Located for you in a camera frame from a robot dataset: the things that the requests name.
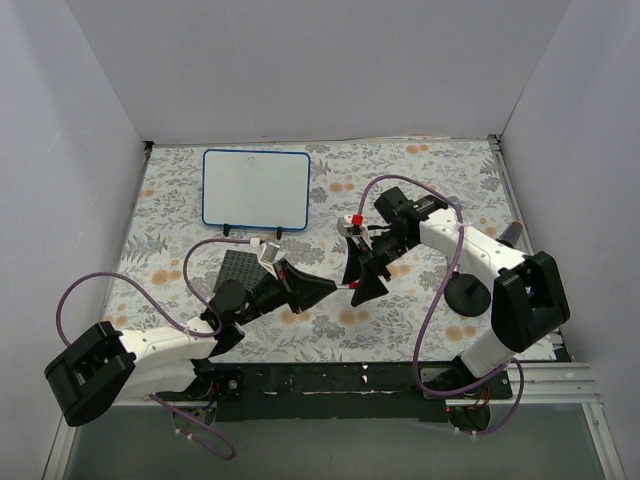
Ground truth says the blue framed whiteboard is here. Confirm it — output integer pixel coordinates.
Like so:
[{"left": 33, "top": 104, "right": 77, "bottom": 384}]
[{"left": 201, "top": 149, "right": 312, "bottom": 231}]

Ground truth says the black round stand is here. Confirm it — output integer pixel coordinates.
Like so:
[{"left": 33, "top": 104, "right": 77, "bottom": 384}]
[{"left": 444, "top": 273, "right": 491, "bottom": 317}]

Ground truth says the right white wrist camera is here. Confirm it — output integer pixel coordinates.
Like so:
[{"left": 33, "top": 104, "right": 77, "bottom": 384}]
[{"left": 336, "top": 214, "right": 371, "bottom": 245}]

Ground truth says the grey studded baseplate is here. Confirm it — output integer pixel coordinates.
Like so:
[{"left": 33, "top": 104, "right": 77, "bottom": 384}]
[{"left": 213, "top": 250, "right": 267, "bottom": 295}]

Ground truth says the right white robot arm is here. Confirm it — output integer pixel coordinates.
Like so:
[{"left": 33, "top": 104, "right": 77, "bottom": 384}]
[{"left": 337, "top": 187, "right": 570, "bottom": 398}]

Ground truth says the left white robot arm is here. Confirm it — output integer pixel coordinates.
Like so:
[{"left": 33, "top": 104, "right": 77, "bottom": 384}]
[{"left": 44, "top": 260, "right": 338, "bottom": 427}]

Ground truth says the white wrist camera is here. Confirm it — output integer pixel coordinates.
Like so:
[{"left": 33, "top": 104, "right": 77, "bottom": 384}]
[
  {"left": 336, "top": 214, "right": 371, "bottom": 245},
  {"left": 249, "top": 237, "right": 280, "bottom": 277}
]

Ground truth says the floral tablecloth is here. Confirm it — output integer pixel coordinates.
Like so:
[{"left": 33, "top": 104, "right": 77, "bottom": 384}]
[{"left": 105, "top": 140, "right": 512, "bottom": 363}]

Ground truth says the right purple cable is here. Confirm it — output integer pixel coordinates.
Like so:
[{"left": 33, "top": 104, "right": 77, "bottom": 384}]
[{"left": 358, "top": 174, "right": 526, "bottom": 436}]

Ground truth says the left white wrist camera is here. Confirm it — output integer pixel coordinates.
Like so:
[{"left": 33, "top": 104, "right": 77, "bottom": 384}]
[{"left": 249, "top": 237, "right": 280, "bottom": 277}]

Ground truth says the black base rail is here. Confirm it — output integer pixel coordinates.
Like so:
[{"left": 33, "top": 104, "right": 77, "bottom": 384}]
[{"left": 169, "top": 359, "right": 514, "bottom": 436}]

